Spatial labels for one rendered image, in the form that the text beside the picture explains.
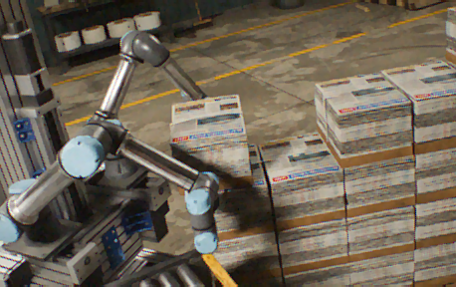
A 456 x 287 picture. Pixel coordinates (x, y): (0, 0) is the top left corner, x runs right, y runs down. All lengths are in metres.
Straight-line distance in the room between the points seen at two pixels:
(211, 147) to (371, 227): 0.75
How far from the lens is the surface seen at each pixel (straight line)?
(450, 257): 2.47
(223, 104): 2.15
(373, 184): 2.12
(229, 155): 1.93
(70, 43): 7.78
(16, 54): 2.02
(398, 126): 2.04
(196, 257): 1.73
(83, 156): 1.56
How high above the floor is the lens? 1.83
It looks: 25 degrees down
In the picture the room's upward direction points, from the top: 10 degrees counter-clockwise
